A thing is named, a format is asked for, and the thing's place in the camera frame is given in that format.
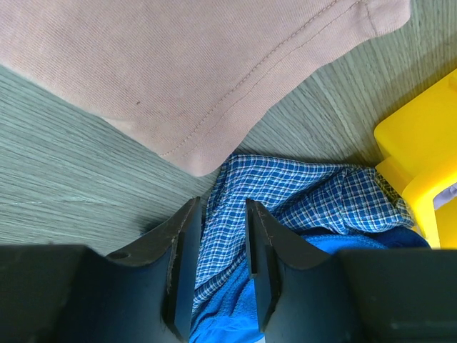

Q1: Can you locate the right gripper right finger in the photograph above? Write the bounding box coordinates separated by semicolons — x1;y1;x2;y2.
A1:
246;199;343;332

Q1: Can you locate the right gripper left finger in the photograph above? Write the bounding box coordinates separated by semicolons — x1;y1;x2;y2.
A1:
106;198;201;342

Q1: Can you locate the pink printed t shirt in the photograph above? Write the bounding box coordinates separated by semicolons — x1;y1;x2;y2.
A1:
1;1;411;177

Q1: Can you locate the blue checkered shirt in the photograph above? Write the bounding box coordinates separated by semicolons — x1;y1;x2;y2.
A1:
193;154;414;310

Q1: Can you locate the blue folded t shirt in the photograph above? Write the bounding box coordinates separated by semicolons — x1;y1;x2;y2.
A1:
190;223;429;342

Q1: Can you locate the yellow plastic bin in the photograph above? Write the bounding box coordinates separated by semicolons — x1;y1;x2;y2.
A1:
373;71;456;249

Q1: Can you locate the lilac cloth in bin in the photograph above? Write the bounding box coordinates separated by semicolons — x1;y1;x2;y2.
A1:
433;184;457;210

